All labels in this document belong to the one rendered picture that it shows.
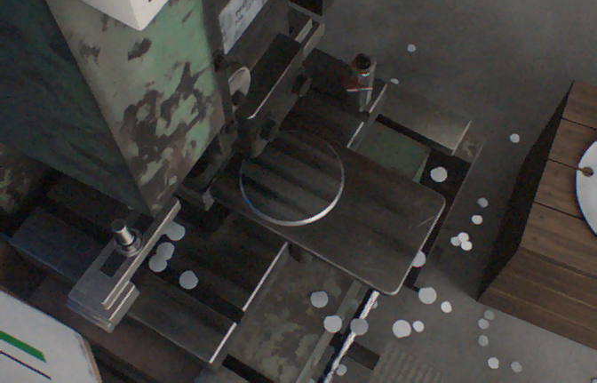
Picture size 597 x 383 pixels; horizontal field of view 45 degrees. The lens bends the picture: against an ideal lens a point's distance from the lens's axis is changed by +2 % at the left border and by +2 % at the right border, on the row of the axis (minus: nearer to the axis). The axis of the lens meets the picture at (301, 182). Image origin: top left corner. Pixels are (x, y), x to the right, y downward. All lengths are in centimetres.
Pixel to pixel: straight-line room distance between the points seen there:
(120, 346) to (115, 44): 64
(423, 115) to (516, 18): 101
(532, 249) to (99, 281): 78
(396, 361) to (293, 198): 65
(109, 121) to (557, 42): 170
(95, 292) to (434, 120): 53
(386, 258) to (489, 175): 98
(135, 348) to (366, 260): 33
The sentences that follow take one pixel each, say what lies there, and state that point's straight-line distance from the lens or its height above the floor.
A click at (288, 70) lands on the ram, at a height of 97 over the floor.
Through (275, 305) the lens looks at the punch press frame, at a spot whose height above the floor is 64.
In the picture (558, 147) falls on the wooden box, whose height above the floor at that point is 35.
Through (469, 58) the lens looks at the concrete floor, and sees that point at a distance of 194.
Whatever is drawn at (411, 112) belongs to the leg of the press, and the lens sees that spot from 107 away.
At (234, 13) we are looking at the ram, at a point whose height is 107.
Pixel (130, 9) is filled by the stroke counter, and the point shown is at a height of 131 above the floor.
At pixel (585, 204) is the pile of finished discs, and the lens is 140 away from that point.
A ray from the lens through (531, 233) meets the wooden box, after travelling 135.
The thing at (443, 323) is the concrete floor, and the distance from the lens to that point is 163.
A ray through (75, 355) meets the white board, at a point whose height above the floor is 48.
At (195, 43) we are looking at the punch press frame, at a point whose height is 118.
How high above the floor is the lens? 155
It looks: 65 degrees down
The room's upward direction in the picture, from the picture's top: straight up
